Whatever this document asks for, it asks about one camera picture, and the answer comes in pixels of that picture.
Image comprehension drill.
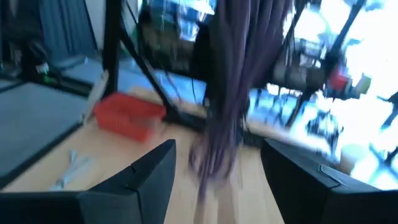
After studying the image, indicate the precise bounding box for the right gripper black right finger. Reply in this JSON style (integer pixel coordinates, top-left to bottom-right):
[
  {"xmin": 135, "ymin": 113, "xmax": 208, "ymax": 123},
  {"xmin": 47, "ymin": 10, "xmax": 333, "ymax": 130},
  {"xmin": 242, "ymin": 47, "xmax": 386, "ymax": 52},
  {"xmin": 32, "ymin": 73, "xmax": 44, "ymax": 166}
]
[{"xmin": 260, "ymin": 138, "xmax": 398, "ymax": 224}]

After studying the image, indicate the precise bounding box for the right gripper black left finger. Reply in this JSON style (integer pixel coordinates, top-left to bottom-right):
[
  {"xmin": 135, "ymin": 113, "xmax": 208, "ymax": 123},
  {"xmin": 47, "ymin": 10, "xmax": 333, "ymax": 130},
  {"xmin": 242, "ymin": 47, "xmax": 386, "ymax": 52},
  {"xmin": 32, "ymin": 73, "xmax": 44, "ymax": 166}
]
[{"xmin": 79, "ymin": 139, "xmax": 177, "ymax": 224}]

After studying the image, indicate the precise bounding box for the purple USB cable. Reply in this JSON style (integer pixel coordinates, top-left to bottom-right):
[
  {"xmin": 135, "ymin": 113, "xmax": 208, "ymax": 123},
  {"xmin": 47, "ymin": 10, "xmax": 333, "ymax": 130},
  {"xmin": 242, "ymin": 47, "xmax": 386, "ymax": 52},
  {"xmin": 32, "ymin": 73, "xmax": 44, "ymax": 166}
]
[{"xmin": 186, "ymin": 0, "xmax": 295, "ymax": 205}]

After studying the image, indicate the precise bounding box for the red plastic basket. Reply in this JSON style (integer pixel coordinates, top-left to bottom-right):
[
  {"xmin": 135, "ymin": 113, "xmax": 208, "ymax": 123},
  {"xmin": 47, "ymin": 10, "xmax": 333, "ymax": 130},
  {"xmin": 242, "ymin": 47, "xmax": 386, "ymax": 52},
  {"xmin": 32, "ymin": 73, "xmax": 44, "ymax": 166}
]
[{"xmin": 93, "ymin": 91, "xmax": 168, "ymax": 143}]

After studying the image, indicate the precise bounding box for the grey floor mat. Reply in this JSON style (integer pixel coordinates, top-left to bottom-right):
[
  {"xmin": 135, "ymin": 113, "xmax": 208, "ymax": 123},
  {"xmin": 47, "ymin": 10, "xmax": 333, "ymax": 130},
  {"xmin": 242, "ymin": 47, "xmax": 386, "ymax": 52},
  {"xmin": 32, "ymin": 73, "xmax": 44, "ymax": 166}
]
[{"xmin": 0, "ymin": 81, "xmax": 90, "ymax": 187}]

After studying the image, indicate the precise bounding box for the light blue coiled cable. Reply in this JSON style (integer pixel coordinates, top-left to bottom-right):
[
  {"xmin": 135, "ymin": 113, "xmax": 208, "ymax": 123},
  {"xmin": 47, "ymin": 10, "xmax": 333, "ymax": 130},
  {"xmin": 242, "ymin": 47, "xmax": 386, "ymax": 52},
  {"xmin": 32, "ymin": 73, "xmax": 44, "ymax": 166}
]
[{"xmin": 49, "ymin": 149, "xmax": 93, "ymax": 192}]

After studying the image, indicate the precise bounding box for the black rig frame post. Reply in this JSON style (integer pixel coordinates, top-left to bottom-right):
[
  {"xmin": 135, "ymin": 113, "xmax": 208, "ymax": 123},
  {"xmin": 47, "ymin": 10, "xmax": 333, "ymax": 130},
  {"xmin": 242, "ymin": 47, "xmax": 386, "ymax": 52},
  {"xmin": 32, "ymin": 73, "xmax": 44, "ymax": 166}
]
[{"xmin": 101, "ymin": 0, "xmax": 208, "ymax": 131}]

